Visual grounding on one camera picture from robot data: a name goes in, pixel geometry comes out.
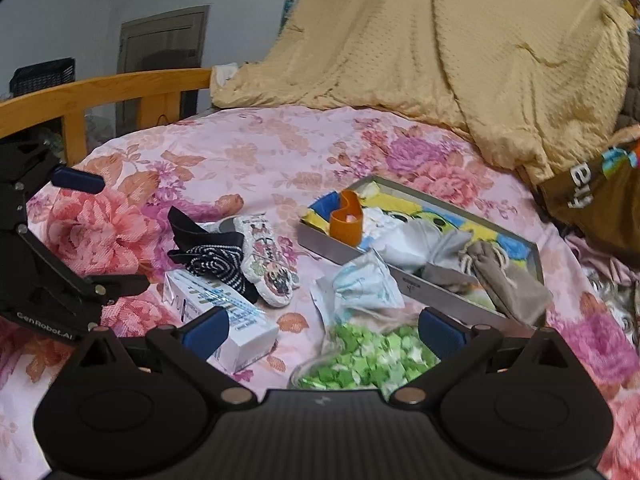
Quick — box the pink floral bedsheet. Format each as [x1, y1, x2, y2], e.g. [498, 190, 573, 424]
[0, 105, 640, 480]

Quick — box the gold brocade cloth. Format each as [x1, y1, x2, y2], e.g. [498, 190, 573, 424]
[595, 280, 640, 341]

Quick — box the brown multicolour striped cloth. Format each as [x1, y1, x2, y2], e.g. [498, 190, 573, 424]
[537, 125, 640, 268]

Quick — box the bag of green paper stars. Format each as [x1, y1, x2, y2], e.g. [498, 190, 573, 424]
[287, 310, 443, 391]

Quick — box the beige drawstring pouch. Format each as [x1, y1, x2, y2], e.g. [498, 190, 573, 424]
[459, 240, 553, 328]

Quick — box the white cardboard box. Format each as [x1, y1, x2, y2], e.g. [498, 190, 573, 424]
[162, 269, 280, 373]

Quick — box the orange plastic ring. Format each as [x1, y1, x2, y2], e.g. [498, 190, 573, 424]
[329, 190, 364, 247]

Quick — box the wooden bed rail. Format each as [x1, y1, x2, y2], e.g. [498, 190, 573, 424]
[0, 67, 213, 166]

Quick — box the grey wall panel door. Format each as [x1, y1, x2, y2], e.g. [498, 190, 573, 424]
[117, 5, 210, 136]

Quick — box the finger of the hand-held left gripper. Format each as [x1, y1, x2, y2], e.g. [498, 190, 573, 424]
[19, 226, 151, 307]
[0, 140, 107, 198]

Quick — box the grey cloth pouch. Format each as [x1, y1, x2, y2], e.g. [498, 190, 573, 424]
[372, 220, 473, 281]

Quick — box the yellow quilted blanket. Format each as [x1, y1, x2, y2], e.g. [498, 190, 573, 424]
[210, 0, 636, 183]

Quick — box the cartoon patterned sock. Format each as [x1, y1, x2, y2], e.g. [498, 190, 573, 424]
[207, 212, 301, 307]

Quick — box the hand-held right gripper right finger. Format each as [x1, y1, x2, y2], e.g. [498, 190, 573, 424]
[390, 307, 571, 405]

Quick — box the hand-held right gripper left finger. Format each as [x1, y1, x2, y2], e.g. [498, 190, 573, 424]
[70, 306, 253, 405]

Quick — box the teal patterned cloth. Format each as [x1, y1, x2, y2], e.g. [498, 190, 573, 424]
[284, 0, 310, 28]

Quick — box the black plastic crate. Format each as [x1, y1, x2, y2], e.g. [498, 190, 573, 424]
[10, 57, 77, 97]

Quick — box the grey shallow box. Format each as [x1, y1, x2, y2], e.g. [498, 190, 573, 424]
[297, 175, 547, 331]

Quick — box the black striped sock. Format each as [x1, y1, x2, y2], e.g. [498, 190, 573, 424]
[166, 206, 261, 305]

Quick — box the blue face mask pack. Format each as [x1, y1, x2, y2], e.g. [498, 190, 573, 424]
[309, 249, 406, 326]

